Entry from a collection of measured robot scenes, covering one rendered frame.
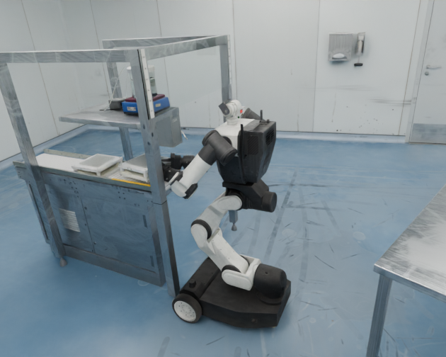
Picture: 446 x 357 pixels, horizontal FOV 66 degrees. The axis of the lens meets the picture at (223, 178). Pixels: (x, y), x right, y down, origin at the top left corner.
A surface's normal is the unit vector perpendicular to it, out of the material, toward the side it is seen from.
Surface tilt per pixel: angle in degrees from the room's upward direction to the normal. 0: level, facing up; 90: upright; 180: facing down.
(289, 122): 90
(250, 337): 0
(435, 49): 90
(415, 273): 0
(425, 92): 90
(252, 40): 90
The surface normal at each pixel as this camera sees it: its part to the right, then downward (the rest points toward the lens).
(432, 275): -0.06, -0.91
